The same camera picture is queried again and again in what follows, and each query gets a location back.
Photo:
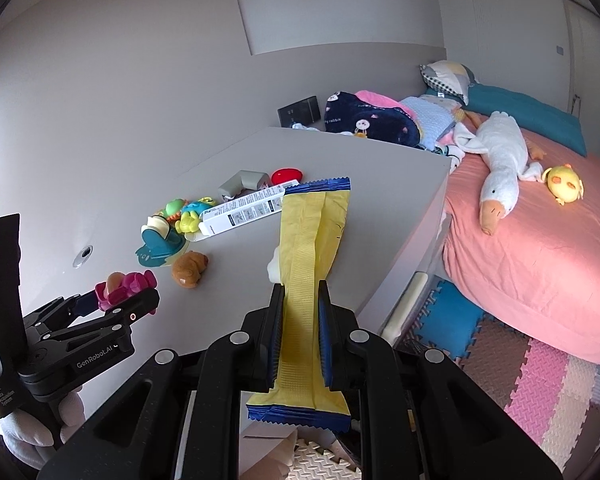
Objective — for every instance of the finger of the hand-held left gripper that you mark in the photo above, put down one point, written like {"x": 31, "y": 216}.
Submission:
{"x": 130, "y": 316}
{"x": 87, "y": 302}

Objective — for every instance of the white plastic storage bin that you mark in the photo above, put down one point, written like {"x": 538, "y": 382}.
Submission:
{"x": 405, "y": 310}

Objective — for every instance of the teal and white toy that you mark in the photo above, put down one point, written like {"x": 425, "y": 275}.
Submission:
{"x": 155, "y": 240}

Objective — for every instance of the light blue blanket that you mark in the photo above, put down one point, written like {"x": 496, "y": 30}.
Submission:
{"x": 430, "y": 120}

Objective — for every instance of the pink blanket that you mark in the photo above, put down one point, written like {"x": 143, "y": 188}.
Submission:
{"x": 375, "y": 97}

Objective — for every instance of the yellow chick plush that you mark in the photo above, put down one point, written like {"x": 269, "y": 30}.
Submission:
{"x": 562, "y": 182}

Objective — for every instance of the teal pillow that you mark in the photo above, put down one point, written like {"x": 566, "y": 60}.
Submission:
{"x": 530, "y": 110}

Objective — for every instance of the red round plastic piece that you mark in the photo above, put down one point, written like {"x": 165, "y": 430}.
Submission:
{"x": 285, "y": 175}

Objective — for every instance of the small white cloth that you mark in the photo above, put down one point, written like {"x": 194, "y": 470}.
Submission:
{"x": 305, "y": 127}

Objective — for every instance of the grey foam corner guard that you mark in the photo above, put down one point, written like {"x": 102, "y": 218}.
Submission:
{"x": 250, "y": 178}

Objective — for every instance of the yellow and blue snack wrapper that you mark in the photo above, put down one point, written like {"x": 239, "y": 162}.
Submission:
{"x": 310, "y": 240}

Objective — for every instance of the patchwork checked pillow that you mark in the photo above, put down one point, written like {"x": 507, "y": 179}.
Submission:
{"x": 447, "y": 77}

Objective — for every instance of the bed with pink sheet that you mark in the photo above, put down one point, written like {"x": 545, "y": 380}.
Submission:
{"x": 530, "y": 270}

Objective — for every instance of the yellow-green plastic toy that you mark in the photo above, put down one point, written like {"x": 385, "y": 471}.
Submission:
{"x": 187, "y": 222}

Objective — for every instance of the brown bear toy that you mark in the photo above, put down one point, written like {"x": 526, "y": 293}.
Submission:
{"x": 190, "y": 270}

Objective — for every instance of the beige cardboard box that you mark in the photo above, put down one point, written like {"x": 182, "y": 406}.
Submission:
{"x": 267, "y": 452}

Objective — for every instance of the white goose plush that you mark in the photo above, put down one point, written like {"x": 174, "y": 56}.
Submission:
{"x": 500, "y": 160}

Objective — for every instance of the person's left hand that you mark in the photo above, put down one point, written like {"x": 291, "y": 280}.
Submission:
{"x": 72, "y": 407}

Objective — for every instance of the long white printed box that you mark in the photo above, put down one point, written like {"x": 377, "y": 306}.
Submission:
{"x": 240, "y": 212}

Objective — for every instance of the dark wall socket panel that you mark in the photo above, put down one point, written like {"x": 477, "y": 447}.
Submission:
{"x": 300, "y": 109}

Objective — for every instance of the beige door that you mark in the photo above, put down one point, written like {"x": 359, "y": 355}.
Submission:
{"x": 580, "y": 50}

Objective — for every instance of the blue plastic toy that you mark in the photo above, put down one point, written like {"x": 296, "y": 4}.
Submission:
{"x": 196, "y": 207}

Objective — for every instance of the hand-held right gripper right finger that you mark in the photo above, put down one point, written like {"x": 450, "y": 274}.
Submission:
{"x": 325, "y": 342}

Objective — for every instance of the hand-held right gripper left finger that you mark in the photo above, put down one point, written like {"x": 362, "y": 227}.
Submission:
{"x": 276, "y": 332}

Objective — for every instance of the navy rabbit print blanket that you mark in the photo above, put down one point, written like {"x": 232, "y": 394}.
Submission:
{"x": 380, "y": 125}

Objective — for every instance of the colourful foam floor mat tiles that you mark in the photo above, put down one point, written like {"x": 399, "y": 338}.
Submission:
{"x": 530, "y": 385}

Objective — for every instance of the pink plastic toy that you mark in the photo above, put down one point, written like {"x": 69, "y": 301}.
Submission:
{"x": 130, "y": 282}

